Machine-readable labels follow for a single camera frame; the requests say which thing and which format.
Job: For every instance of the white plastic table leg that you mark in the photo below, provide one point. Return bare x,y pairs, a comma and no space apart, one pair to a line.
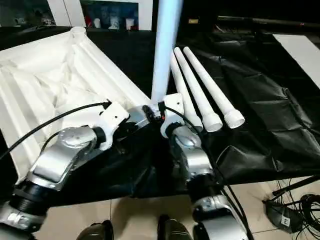
183,92
197,92
165,50
215,87

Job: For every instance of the white plastic table top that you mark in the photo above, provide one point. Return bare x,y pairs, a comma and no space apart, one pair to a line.
37,82

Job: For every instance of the small white cup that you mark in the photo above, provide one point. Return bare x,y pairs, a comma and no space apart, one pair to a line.
97,23
129,23

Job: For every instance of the white blue patterned jar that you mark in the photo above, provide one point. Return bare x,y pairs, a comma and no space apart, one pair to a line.
115,23

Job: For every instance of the red bottle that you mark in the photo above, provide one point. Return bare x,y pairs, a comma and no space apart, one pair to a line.
88,21

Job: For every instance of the black work mat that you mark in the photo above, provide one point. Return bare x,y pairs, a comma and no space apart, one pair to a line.
262,112

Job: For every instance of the dark robot left foot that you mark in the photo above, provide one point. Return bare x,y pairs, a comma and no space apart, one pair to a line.
96,232

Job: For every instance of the dark robot foot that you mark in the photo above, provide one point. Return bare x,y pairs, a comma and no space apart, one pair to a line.
96,232
175,230

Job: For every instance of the black cabinet with gold label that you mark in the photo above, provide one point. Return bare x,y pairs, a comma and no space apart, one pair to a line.
200,12

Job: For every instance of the dark robot right foot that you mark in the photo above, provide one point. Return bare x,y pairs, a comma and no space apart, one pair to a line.
175,230

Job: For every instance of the white display cabinet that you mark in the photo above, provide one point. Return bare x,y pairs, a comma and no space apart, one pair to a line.
70,12

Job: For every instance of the white flat board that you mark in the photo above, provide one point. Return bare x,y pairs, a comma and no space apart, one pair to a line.
300,52

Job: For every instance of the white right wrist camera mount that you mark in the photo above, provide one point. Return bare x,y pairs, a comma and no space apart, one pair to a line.
173,107

